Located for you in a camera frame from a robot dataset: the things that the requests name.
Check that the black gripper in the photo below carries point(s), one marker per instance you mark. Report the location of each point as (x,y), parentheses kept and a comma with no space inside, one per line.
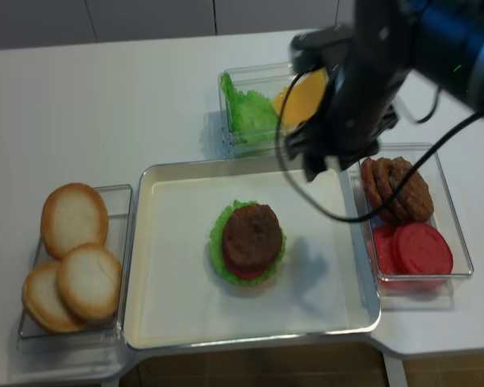
(355,110)

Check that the brown meat patty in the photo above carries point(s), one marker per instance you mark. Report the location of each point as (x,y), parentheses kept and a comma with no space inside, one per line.
(252,236)
(414,195)
(395,213)
(369,184)

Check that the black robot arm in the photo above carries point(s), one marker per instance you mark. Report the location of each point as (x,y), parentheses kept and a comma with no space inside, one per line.
(367,63)

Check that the yellow cheese slices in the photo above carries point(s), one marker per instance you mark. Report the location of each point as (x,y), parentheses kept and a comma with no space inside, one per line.
(304,99)

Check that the clear bin lettuce and cheese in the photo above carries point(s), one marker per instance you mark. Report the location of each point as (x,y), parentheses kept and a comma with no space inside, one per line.
(272,80)

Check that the green lettuce leaves in bin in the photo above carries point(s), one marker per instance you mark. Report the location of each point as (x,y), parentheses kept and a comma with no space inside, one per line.
(251,116)

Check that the green lettuce leaf on bun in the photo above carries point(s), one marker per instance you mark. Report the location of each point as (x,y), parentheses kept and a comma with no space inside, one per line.
(215,242)

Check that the red tomato slice behind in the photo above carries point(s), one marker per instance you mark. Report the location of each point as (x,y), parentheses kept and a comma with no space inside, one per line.
(387,260)

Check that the red tomato slice front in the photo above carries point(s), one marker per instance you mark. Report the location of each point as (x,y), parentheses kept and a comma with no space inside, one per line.
(419,249)

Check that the cream serving tray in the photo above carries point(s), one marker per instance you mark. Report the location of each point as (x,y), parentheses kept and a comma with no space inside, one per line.
(363,304)

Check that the red tomato slice on burger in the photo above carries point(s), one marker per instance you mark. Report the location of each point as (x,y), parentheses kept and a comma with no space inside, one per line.
(245,273)

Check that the white paper tray liner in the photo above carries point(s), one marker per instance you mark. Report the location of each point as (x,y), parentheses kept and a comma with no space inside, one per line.
(183,300)

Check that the upper bun half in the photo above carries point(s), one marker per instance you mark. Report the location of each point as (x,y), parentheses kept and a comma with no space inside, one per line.
(72,215)

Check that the bun half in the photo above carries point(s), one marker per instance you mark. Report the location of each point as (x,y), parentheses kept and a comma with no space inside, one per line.
(43,303)
(89,280)
(72,215)

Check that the front bun half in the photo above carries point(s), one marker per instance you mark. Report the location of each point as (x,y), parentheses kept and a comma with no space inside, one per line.
(89,280)

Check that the clear bin with buns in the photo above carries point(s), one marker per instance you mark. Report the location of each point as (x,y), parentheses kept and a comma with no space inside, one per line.
(120,206)

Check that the lower left bun half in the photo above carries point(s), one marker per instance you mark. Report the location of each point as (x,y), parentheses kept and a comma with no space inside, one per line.
(43,303)

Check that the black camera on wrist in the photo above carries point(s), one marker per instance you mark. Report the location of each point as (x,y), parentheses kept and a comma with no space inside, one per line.
(320,49)

